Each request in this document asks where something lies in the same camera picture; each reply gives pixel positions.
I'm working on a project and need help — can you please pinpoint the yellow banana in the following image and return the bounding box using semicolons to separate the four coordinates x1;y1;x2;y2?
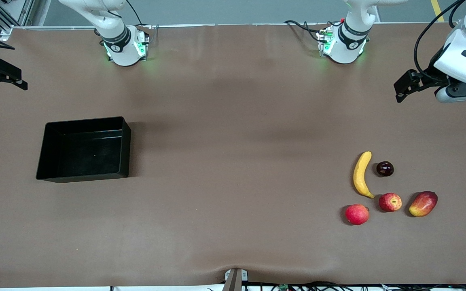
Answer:
353;151;375;199

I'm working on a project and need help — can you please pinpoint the black right base cable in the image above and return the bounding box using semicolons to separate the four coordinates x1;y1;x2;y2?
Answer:
125;0;159;30

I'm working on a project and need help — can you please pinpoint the red yellow mango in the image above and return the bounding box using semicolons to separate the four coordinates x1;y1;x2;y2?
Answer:
409;191;438;217

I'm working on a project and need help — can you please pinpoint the black base cable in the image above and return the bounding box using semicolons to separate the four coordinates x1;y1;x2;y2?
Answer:
125;0;159;30
284;19;327;42

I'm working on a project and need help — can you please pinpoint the red yellow apple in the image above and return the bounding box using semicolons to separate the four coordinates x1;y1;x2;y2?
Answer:
379;192;402;213

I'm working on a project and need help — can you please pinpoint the red pomegranate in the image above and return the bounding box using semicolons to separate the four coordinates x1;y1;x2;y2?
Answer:
345;204;370;226

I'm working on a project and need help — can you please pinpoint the brown camera mount post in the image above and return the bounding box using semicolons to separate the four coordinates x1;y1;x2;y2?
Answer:
222;268;249;291

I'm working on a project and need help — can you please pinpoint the black plastic box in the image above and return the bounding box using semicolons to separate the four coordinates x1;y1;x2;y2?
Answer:
36;116;132;183

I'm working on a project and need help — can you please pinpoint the aluminium frame profile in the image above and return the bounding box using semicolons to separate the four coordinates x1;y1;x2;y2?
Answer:
0;0;36;41

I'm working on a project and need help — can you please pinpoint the dark purple plum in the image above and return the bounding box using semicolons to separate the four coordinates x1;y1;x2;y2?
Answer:
376;161;394;177

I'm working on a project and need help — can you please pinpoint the black left base cable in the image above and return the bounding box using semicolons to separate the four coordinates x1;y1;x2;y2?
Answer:
284;19;327;42

